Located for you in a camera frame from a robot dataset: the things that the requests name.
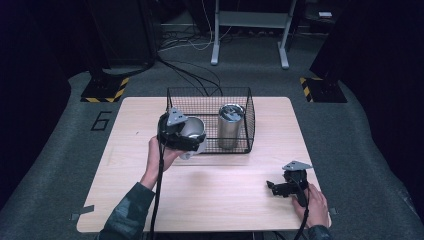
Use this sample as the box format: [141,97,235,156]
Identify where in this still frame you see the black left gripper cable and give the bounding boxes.
[149,133,167,240]

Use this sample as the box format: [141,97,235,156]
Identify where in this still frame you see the dark cabinet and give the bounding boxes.
[85,0,158,70]

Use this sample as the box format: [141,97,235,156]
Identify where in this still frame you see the short silver metal cup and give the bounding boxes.
[178,115,208,161]

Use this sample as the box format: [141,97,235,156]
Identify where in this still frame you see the white floor cables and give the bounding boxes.
[159,0,234,53]

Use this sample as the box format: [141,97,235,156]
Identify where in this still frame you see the tall steel tumbler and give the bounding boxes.
[217,103,246,150]

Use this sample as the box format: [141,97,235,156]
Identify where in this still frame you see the black floor cables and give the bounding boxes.
[155,54,225,98]

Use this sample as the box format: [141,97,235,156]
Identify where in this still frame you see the person's left hand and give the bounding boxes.
[146,134,186,184]

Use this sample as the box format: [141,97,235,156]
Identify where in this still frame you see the white metal stand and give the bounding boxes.
[210,0,298,70]

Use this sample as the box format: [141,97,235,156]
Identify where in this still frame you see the black yellow striped base plate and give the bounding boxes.
[298,76,349,104]
[80,76,131,104]

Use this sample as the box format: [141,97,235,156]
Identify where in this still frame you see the thin black cable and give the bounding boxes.
[289,174,311,240]

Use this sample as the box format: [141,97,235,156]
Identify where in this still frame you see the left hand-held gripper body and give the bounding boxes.
[157,106,193,150]

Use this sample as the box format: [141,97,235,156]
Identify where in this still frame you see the person's right hand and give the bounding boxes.
[291,182,331,230]

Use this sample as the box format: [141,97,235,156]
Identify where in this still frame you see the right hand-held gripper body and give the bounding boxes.
[279,160,314,208]

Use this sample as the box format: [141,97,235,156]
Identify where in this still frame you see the grey tape strip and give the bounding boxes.
[69,204,96,222]

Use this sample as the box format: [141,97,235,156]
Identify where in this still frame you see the black wire basket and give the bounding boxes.
[165,86,257,155]

